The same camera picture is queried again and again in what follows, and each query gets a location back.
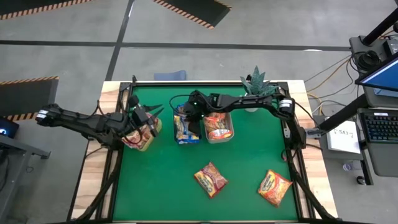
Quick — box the grey computer cart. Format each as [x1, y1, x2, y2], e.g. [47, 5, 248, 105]
[348, 34, 398, 187]

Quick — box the black hazard-striped floor mat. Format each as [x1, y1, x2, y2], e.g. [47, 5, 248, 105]
[0, 75, 60, 122]
[0, 0, 94, 21]
[151, 0, 233, 30]

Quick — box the white plastic bin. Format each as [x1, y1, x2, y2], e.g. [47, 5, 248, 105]
[201, 110, 235, 144]

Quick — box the yellow-green plastic bin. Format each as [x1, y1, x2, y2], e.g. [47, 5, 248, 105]
[122, 113, 163, 152]

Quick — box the computer monitor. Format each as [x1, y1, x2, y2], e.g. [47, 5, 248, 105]
[354, 55, 398, 93]

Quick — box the white paper sign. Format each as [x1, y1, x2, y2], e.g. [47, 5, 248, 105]
[325, 119, 362, 155]

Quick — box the black keyboard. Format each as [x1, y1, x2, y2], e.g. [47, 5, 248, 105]
[361, 111, 398, 144]

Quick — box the black round pole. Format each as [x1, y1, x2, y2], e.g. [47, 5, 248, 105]
[361, 6, 398, 47]

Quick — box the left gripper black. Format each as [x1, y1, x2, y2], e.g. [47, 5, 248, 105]
[129, 95, 165, 138]

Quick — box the green snake plant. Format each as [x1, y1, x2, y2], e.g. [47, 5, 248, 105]
[239, 65, 280, 96]

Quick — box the black aluminium table frame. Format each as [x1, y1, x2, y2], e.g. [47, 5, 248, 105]
[67, 74, 338, 224]

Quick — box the black device with blue light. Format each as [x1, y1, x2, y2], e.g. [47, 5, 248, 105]
[0, 116, 20, 139]

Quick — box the dark green plastic bin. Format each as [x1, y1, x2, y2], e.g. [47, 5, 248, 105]
[172, 102, 202, 146]

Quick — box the orange Maruchan noodle packet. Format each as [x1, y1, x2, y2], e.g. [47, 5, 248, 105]
[207, 129, 234, 141]
[203, 112, 229, 133]
[257, 169, 294, 208]

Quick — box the coiled black cable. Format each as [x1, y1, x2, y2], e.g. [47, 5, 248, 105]
[355, 49, 382, 72]

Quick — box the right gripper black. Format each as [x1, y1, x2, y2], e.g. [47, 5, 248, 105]
[183, 92, 215, 134]

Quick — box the black diagonal support bar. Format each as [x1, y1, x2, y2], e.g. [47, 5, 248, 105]
[316, 93, 370, 132]

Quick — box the grey metal stand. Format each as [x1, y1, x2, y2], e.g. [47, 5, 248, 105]
[0, 134, 52, 224]

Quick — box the green felt mat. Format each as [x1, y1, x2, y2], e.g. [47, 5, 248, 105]
[112, 83, 299, 222]

